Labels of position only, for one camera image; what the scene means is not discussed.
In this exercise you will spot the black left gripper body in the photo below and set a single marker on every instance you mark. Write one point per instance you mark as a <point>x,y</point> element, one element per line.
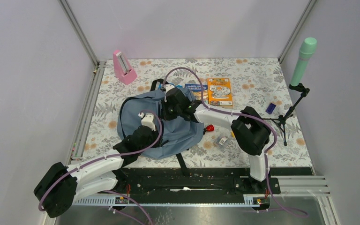
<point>153,138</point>

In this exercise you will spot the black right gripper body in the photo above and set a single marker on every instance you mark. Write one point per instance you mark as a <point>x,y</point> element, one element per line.
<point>170,112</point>

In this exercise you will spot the blue student backpack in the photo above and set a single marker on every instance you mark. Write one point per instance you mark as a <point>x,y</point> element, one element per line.
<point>176,135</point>

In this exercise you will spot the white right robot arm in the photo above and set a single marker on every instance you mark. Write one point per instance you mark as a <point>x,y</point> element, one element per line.
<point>251,132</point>

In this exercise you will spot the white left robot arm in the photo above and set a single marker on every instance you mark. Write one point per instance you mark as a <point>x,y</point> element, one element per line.
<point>62,185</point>

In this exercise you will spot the blue treehouse book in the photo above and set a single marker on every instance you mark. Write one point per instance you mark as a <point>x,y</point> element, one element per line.
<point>198,90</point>

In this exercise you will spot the blue round package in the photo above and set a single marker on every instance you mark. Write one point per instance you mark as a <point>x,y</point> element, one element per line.
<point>169,86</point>

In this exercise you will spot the floral tablecloth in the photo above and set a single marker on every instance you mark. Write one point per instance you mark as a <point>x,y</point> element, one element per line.
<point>254,82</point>

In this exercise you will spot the red knob toy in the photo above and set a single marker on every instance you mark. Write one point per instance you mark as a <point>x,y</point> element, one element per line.
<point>209,128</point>

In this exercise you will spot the orange book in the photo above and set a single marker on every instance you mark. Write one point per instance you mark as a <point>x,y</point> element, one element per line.
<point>220,92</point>

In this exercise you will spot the pink metronome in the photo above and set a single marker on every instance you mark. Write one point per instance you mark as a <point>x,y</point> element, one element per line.
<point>123,71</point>

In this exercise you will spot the purple toy brick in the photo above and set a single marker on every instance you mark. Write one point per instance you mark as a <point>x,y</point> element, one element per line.
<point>270,109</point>

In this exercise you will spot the black tripod stand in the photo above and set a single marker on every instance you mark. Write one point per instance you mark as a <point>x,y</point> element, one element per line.
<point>280,121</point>

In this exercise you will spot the mint green microphone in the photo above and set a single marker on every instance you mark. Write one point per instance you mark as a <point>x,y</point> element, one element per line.
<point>306,51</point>

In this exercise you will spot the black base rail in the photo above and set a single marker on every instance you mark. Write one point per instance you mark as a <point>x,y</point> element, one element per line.
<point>199,185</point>

